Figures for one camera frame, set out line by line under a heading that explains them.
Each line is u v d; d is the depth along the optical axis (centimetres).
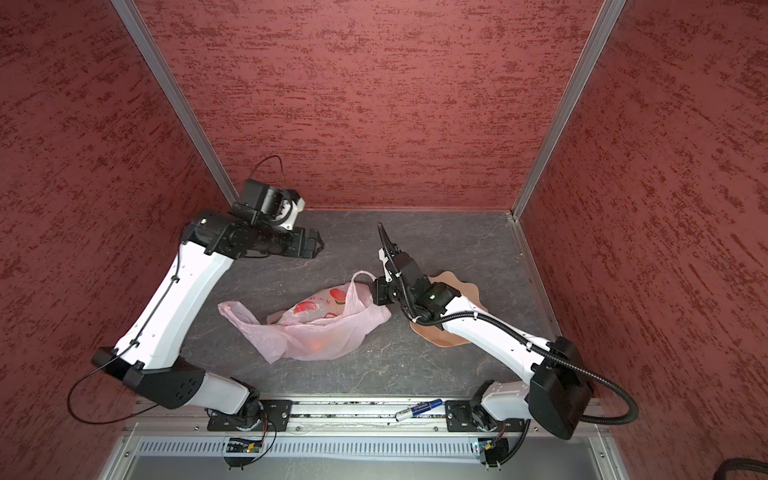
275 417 74
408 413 74
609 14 71
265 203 52
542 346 43
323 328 74
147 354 39
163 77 82
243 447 72
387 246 68
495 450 71
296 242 61
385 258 71
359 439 73
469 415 74
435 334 87
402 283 58
